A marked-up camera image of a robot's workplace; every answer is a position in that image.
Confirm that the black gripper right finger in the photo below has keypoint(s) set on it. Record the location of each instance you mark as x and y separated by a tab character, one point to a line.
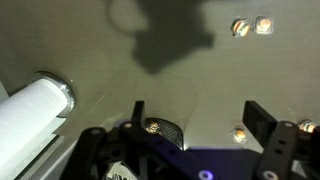
258	120

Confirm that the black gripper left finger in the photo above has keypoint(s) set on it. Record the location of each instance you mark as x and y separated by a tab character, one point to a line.
137	113

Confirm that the wrapped burger gummy candy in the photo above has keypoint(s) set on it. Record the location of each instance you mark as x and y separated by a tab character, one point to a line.
307	126
264	25
239	135
153	127
240	28

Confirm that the silver paper towel holder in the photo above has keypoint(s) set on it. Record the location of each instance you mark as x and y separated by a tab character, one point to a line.
66	93

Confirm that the white paper towel roll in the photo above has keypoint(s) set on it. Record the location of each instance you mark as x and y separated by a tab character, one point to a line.
26	116

